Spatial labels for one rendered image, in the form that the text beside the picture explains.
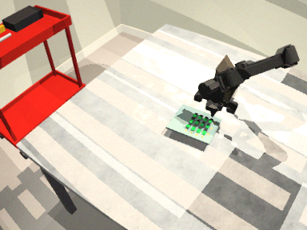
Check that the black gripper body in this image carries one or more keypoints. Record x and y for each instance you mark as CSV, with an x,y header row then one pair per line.
x,y
230,107

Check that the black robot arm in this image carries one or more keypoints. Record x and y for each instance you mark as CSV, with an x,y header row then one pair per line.
x,y
285,57

